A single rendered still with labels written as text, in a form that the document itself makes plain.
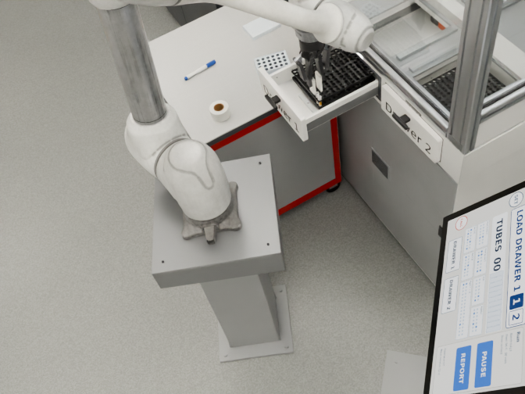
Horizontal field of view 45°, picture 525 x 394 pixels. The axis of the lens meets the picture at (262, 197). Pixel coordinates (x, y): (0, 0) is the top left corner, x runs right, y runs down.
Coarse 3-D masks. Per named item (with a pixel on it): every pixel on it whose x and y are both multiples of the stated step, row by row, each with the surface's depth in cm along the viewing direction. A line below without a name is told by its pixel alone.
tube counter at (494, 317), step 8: (504, 256) 143; (496, 264) 144; (504, 264) 142; (496, 272) 143; (504, 272) 141; (496, 280) 142; (488, 288) 143; (496, 288) 141; (488, 296) 142; (496, 296) 140; (488, 304) 141; (496, 304) 139; (488, 312) 140; (496, 312) 138; (488, 320) 138; (496, 320) 136; (488, 328) 137; (496, 328) 135
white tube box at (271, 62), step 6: (270, 54) 239; (276, 54) 239; (282, 54) 240; (258, 60) 240; (264, 60) 238; (270, 60) 238; (276, 60) 237; (282, 60) 237; (288, 60) 236; (258, 66) 237; (264, 66) 238; (270, 66) 236; (276, 66) 237; (282, 66) 235; (270, 72) 236
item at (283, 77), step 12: (360, 60) 225; (276, 72) 220; (288, 72) 222; (372, 72) 221; (288, 84) 224; (372, 84) 210; (288, 96) 221; (348, 96) 209; (360, 96) 211; (372, 96) 214; (300, 108) 217; (324, 108) 207; (336, 108) 209; (348, 108) 212; (312, 120) 208; (324, 120) 210
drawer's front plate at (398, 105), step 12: (384, 84) 205; (384, 96) 207; (396, 96) 201; (384, 108) 211; (396, 108) 203; (408, 108) 198; (420, 120) 194; (408, 132) 204; (420, 132) 196; (432, 132) 191; (420, 144) 200; (432, 144) 193; (432, 156) 197
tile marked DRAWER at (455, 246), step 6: (456, 240) 161; (450, 246) 162; (456, 246) 160; (450, 252) 161; (456, 252) 159; (450, 258) 160; (456, 258) 157; (450, 264) 158; (456, 264) 156; (450, 270) 157
